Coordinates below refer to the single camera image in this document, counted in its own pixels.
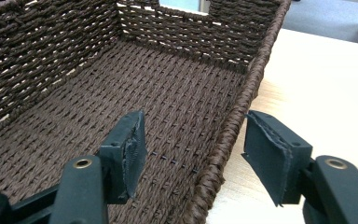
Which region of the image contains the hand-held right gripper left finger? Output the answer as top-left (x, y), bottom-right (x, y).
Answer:
top-left (97, 110), bottom-right (148, 205)

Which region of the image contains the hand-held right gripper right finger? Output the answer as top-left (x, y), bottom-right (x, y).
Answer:
top-left (241, 109), bottom-right (314, 208)

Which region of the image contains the brown woven basket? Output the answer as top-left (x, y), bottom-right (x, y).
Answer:
top-left (0, 0), bottom-right (293, 224)

